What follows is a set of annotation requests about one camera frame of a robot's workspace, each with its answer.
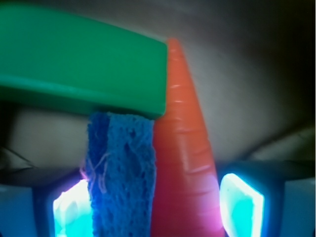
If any blue sponge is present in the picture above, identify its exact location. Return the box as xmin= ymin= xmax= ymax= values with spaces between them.
xmin=84 ymin=112 xmax=156 ymax=237

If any green rectangular block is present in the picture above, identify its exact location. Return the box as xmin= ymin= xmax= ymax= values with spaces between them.
xmin=0 ymin=2 xmax=167 ymax=119

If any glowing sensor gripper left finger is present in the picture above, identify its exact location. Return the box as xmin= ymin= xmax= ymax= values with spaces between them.
xmin=0 ymin=172 xmax=92 ymax=237

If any orange toy carrot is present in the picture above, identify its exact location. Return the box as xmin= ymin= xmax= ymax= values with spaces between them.
xmin=151 ymin=39 xmax=225 ymax=237

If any crumpled brown paper liner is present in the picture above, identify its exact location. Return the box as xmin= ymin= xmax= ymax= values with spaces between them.
xmin=0 ymin=0 xmax=316 ymax=171

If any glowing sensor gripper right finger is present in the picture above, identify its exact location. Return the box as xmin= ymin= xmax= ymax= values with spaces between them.
xmin=220 ymin=160 xmax=316 ymax=237

